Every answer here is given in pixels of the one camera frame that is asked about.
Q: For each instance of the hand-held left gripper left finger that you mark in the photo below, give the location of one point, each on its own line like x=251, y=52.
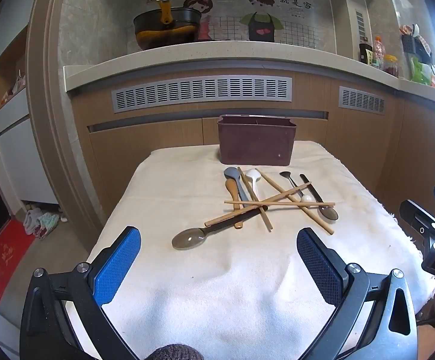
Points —
x=118, y=266

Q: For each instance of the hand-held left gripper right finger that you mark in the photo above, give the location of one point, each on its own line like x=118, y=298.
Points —
x=318, y=266

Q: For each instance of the wooden chopstick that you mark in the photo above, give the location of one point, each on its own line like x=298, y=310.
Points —
x=322, y=204
x=221, y=218
x=244, y=180
x=273, y=184

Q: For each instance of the thin spoon with white knob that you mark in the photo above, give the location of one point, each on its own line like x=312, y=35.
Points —
x=285, y=174

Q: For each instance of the wooden spoon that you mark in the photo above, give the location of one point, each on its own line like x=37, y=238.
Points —
x=231, y=187

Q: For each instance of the grey-blue spoon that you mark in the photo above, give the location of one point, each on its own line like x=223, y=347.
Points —
x=231, y=173

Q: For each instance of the brown plastic utensil holder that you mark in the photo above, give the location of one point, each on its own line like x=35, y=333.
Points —
x=255, y=142

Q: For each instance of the white table cloth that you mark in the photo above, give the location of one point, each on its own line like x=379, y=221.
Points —
x=187, y=307

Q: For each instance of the pile of slippers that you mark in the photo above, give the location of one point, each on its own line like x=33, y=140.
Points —
x=41, y=221

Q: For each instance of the red floor mat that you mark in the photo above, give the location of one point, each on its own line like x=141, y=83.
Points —
x=3, y=262

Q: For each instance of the green plastic bag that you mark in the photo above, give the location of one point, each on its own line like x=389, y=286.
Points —
x=420, y=71

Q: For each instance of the short grey vent grille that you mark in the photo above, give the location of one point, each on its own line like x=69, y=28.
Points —
x=362, y=100

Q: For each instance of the red jar with yellow lid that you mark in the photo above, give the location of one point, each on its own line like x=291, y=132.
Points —
x=391, y=66

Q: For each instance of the white shelf cabinet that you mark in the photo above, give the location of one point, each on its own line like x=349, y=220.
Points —
x=26, y=150

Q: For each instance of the dark packet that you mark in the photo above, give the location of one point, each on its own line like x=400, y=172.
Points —
x=365, y=54

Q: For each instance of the long grey vent grille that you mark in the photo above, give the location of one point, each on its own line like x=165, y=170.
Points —
x=202, y=93

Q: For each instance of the white pillar with vent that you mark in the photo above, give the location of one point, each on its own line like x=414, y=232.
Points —
x=352, y=15

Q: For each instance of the speckled stone countertop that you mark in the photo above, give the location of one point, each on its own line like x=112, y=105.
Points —
x=202, y=60

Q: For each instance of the cartoon wall poster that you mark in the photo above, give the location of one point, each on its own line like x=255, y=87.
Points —
x=277, y=15

